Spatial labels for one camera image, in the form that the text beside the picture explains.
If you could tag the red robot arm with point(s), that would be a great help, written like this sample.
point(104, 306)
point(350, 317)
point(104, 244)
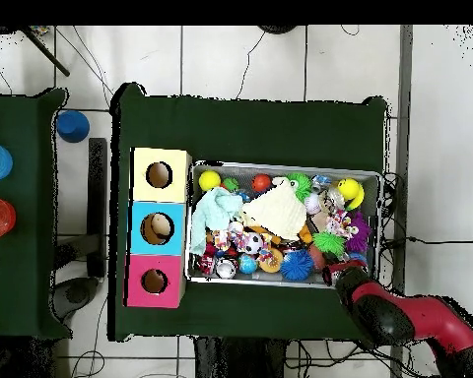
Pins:
point(429, 319)

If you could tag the wooden box with three holes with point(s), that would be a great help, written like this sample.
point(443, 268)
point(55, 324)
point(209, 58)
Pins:
point(157, 230)

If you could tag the blue spiky ball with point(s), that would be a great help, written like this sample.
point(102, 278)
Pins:
point(296, 265)

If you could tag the purple spiky monster toy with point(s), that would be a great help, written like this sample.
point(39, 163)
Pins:
point(358, 232)

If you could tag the cream waffle cloth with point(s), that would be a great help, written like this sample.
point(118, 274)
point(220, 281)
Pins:
point(276, 212)

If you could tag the yellow smiley ball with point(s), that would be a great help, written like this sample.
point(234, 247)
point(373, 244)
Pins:
point(349, 189)

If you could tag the green furry toy with eyes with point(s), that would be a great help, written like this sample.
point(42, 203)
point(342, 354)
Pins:
point(301, 185)

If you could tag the red orange ball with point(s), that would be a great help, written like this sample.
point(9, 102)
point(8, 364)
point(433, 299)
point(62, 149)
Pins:
point(261, 182)

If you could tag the mint green cloth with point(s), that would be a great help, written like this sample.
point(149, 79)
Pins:
point(213, 212)

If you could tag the plain yellow ball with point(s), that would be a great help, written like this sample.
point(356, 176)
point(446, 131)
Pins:
point(209, 180)

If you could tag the black upright panel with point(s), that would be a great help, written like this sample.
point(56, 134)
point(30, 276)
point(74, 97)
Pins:
point(97, 204)

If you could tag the black round base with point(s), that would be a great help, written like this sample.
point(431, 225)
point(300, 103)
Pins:
point(276, 29)

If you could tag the dark stand base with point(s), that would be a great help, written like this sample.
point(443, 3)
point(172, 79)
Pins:
point(77, 293)

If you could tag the blue plastic cup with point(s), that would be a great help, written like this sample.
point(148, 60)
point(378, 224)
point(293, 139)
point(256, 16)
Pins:
point(73, 126)

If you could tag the dark green side table cloth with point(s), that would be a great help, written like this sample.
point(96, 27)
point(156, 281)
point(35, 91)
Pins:
point(19, 275)

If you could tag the red plastic bowl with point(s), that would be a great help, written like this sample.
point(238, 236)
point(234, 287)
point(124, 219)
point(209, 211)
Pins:
point(2, 212)

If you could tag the black tripod leg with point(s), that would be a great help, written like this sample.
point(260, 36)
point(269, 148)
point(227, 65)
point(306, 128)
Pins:
point(47, 53)

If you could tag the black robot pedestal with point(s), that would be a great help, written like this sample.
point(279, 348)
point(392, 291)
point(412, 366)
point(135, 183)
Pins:
point(240, 362)

